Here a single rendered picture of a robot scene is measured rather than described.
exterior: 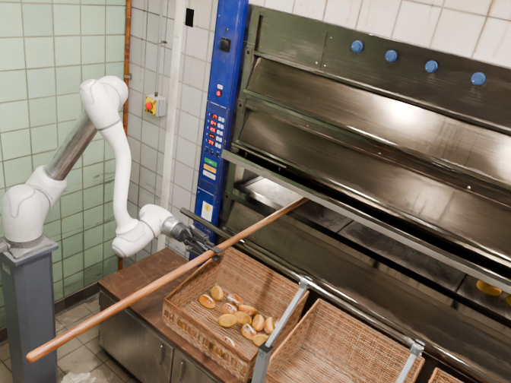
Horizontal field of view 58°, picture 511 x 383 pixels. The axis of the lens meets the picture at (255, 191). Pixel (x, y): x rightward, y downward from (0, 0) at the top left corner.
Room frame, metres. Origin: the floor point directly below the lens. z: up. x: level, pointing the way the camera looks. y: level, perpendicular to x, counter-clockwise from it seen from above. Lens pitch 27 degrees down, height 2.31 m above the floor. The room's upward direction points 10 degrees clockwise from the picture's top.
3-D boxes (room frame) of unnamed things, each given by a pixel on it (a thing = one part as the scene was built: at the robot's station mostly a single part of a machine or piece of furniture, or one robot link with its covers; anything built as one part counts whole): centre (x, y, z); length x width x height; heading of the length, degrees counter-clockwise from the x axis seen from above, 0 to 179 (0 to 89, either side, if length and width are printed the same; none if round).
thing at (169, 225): (1.70, 0.32, 1.20); 0.09 x 0.06 x 0.09; 148
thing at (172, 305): (1.83, 0.00, 0.72); 0.56 x 0.49 x 0.28; 58
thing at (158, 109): (2.52, 0.65, 1.46); 0.10 x 0.07 x 0.10; 57
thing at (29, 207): (1.68, 0.98, 1.17); 0.18 x 0.16 x 0.22; 5
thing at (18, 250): (1.65, 0.99, 1.03); 0.22 x 0.18 x 0.06; 148
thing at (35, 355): (1.63, 0.10, 1.20); 1.71 x 0.03 x 0.03; 148
